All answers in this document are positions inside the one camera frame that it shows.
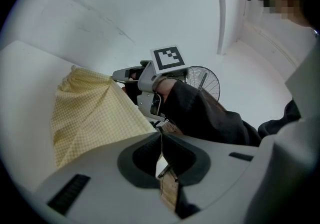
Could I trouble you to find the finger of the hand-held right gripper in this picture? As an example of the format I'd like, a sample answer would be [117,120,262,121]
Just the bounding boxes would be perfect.
[112,67,145,83]

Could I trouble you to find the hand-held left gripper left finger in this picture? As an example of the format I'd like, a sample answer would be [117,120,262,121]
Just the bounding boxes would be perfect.
[37,132,176,224]

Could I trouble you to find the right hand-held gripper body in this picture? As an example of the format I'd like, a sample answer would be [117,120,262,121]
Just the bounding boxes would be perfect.
[136,44,190,122]

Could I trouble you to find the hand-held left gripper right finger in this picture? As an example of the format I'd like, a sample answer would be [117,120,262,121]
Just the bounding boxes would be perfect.
[162,132,261,224]

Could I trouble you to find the beige shorts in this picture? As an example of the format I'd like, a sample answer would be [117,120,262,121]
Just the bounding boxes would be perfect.
[50,65,165,169]

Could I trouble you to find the person's right forearm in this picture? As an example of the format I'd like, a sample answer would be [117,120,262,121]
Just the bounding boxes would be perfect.
[154,78,263,148]

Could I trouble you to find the person's right hand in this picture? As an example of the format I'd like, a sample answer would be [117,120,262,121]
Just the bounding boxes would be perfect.
[121,82,139,106]

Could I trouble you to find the black standing fan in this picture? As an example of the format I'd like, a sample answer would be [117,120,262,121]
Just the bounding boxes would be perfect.
[186,66,221,104]

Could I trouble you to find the person's black jacket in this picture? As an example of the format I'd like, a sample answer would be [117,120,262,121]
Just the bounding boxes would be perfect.
[257,99,302,141]

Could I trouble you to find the white wall conduit pipe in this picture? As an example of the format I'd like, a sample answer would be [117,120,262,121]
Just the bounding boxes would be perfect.
[211,0,241,55]

